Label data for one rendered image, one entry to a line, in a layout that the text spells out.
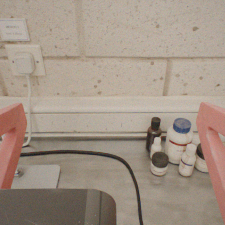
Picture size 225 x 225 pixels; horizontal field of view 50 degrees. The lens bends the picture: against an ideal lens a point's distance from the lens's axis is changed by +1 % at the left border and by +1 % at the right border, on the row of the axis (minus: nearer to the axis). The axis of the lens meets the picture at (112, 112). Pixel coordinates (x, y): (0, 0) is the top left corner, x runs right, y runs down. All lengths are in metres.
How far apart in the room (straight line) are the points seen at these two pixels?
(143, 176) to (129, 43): 0.33
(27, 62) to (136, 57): 0.27
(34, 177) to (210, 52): 0.53
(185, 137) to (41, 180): 0.36
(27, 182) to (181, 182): 0.37
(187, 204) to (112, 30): 0.43
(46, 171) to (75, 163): 0.08
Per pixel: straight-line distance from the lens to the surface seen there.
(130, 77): 0.65
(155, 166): 0.61
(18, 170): 0.63
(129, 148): 0.68
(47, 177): 0.62
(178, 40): 0.63
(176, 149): 0.62
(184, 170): 0.62
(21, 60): 0.64
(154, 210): 0.57
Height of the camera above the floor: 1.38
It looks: 36 degrees down
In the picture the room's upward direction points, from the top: straight up
